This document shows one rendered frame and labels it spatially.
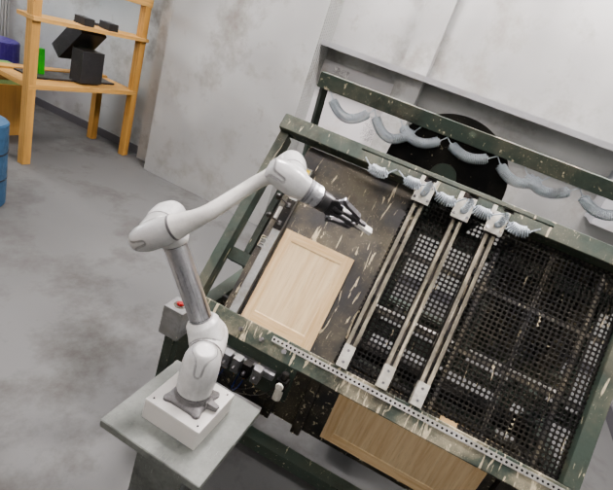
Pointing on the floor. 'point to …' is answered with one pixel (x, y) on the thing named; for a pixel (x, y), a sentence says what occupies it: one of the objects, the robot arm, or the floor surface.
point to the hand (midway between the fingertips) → (363, 227)
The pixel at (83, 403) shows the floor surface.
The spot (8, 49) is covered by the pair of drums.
